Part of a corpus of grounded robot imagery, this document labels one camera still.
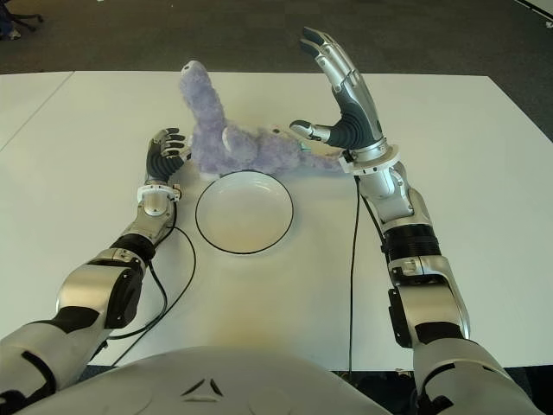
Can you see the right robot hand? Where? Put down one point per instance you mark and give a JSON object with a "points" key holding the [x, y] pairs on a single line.
{"points": [[354, 129]]}

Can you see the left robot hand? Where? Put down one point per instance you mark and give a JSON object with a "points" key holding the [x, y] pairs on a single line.
{"points": [[162, 164]]}

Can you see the purple plush bunny doll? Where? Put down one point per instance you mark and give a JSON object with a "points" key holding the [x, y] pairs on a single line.
{"points": [[242, 151]]}

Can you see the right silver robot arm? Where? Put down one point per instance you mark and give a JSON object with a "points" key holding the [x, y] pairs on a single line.
{"points": [[427, 294]]}

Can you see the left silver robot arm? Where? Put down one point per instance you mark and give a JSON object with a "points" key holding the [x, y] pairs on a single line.
{"points": [[99, 289]]}

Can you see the white plate black rim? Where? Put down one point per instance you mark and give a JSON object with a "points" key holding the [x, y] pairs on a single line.
{"points": [[244, 212]]}

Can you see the black office chair base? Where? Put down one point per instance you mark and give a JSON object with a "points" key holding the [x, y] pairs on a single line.
{"points": [[26, 17]]}

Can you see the silver robot torso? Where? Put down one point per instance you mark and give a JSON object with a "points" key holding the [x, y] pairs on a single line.
{"points": [[207, 384]]}

